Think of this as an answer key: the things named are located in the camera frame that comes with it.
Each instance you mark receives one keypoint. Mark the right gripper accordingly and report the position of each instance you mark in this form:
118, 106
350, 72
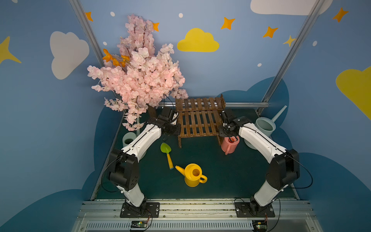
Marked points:
226, 131

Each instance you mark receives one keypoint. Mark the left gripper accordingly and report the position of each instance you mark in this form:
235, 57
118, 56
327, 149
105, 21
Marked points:
174, 129

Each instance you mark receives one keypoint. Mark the pink watering can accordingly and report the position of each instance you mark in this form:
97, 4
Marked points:
229, 144

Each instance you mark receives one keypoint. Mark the brown wooden slatted shelf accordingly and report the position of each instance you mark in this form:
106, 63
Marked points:
200, 117

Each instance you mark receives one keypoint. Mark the mint green watering can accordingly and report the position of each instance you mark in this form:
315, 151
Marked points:
129, 140

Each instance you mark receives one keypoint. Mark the yellow watering can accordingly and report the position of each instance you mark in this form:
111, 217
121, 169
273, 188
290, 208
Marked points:
193, 175

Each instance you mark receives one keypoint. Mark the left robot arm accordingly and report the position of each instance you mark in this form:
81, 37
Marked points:
123, 165

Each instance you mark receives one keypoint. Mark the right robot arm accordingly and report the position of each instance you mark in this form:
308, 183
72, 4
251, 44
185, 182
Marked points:
283, 164

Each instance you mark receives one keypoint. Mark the large grey-blue watering can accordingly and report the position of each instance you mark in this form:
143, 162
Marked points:
266, 125

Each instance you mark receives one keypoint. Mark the green yellow toy trowel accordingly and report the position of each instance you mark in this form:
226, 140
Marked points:
165, 148

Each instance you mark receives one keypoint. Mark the pink cherry blossom tree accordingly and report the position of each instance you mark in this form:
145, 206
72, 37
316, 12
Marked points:
140, 75

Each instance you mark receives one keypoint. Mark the aluminium back rail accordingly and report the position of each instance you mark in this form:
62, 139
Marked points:
228, 104

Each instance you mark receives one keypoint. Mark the aluminium rail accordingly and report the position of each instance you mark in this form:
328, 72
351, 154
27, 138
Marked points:
197, 215
228, 104

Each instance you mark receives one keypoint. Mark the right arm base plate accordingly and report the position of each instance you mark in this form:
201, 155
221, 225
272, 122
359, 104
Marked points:
243, 210

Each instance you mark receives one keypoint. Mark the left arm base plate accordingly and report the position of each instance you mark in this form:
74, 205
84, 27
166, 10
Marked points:
150, 209

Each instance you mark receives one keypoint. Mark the aluminium front rail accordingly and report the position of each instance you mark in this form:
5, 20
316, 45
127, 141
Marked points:
197, 215

